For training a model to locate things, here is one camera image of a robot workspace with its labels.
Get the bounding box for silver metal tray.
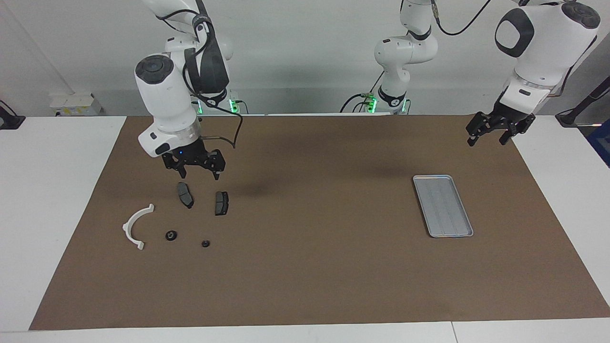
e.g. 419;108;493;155
413;175;474;238

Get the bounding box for dark curved brake pad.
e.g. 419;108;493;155
177;182;194;209

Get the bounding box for black stand with pole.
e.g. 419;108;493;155
555;76;610;127

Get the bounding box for blue box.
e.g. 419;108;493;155
587;121;610;167

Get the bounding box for brown table mat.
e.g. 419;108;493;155
29;114;610;331

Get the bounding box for white power strip box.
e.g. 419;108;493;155
49;93;102;116

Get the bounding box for black table clamp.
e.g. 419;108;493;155
0;100;26;130

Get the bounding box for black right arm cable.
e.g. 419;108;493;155
183;0;244;149

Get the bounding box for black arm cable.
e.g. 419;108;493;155
430;0;494;37
183;0;244;149

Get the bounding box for white curved plastic bracket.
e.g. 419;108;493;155
122;204;155;251

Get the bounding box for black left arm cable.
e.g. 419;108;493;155
430;0;494;37

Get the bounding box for black base cable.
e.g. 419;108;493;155
340;71;386;113

